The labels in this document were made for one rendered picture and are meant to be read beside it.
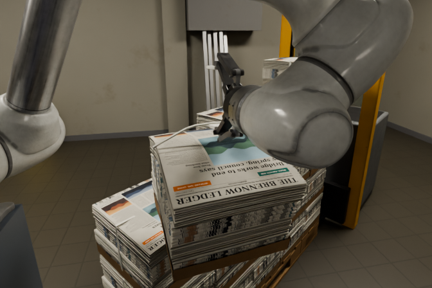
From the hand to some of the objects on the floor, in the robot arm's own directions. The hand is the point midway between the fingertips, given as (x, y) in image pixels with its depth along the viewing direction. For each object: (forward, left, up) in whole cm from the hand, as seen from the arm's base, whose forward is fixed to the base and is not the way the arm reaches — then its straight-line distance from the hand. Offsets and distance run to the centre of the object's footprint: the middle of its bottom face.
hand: (213, 95), depth 70 cm
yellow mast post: (+128, +96, -130) cm, 206 cm away
